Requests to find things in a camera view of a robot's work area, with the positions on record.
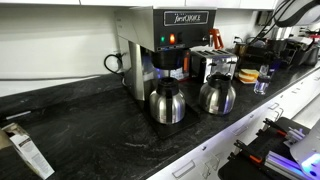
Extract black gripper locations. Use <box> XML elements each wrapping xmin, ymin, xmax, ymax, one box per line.
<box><xmin>262</xmin><ymin>38</ymin><xmax>285</xmax><ymax>73</ymax></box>

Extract clear square plastic container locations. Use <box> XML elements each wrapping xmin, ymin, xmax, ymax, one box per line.
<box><xmin>253</xmin><ymin>64</ymin><xmax>271</xmax><ymax>96</ymax></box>

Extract black countertop organizer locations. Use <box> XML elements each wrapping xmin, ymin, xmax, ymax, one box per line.
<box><xmin>283</xmin><ymin>38</ymin><xmax>320</xmax><ymax>67</ymax></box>

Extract chrome four-slot toaster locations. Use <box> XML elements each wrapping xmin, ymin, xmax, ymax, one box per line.
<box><xmin>190</xmin><ymin>49</ymin><xmax>238</xmax><ymax>84</ymax></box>

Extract black clamp with orange grip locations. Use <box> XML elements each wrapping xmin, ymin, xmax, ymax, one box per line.
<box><xmin>262</xmin><ymin>117</ymin><xmax>288</xmax><ymax>138</ymax></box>
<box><xmin>227</xmin><ymin>139</ymin><xmax>265</xmax><ymax>166</ymax></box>

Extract steel carafe with black lid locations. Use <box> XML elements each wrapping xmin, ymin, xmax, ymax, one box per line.
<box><xmin>198</xmin><ymin>72</ymin><xmax>237</xmax><ymax>116</ymax></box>
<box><xmin>148</xmin><ymin>77</ymin><xmax>187</xmax><ymax>125</ymax></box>

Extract white drawer cabinet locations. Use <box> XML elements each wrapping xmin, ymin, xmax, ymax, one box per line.
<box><xmin>146</xmin><ymin>68</ymin><xmax>320</xmax><ymax>180</ymax></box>

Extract aluminium profile bars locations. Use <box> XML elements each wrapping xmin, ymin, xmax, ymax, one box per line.
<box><xmin>264</xmin><ymin>149</ymin><xmax>313</xmax><ymax>180</ymax></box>

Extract black cart top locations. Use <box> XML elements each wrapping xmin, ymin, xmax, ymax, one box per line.
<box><xmin>218</xmin><ymin>116</ymin><xmax>313</xmax><ymax>180</ymax></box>

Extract steel commercial coffee machine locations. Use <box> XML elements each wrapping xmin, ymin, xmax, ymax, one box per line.
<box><xmin>114</xmin><ymin>5</ymin><xmax>225</xmax><ymax>140</ymax></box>

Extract open cardboard box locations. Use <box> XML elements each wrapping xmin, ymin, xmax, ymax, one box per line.
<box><xmin>0</xmin><ymin>122</ymin><xmax>56</xmax><ymax>180</ymax></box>

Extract clear drawer handle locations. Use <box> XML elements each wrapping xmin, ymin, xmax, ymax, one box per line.
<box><xmin>200</xmin><ymin>153</ymin><xmax>221</xmax><ymax>179</ymax></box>
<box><xmin>232</xmin><ymin>124</ymin><xmax>250</xmax><ymax>136</ymax></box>
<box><xmin>171</xmin><ymin>159</ymin><xmax>196</xmax><ymax>179</ymax></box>
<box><xmin>267</xmin><ymin>102</ymin><xmax>281</xmax><ymax>111</ymax></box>
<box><xmin>273</xmin><ymin>107</ymin><xmax>285</xmax><ymax>122</ymax></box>

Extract white wall cabinet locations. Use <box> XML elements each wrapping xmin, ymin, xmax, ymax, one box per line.
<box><xmin>0</xmin><ymin>0</ymin><xmax>278</xmax><ymax>10</ymax></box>

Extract black power cable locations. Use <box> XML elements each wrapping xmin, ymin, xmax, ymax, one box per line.
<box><xmin>103</xmin><ymin>51</ymin><xmax>126</xmax><ymax>76</ymax></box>

